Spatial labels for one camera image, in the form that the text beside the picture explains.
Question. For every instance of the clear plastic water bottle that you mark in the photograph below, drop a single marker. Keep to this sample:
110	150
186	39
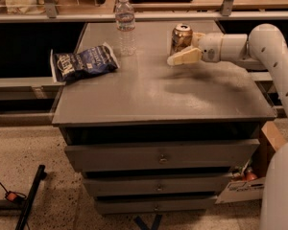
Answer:
125	24

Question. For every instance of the orange soda can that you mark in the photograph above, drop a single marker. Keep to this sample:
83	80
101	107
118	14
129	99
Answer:
181	37

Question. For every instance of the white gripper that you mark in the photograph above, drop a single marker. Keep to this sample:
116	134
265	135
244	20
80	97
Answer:
209	47

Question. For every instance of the orange bottle in box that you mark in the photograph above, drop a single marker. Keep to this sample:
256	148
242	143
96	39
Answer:
249	174

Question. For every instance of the blue chip bag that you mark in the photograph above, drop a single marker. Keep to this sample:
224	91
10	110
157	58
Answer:
92	62

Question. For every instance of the black floor stand leg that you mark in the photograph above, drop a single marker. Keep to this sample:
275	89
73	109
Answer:
26	208

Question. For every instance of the cardboard box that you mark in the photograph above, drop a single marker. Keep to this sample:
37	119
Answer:
248	182

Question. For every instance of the grey drawer cabinet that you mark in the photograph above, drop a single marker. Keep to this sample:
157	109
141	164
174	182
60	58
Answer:
154	138

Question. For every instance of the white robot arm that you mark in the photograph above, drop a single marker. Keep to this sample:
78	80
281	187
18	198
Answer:
264	48

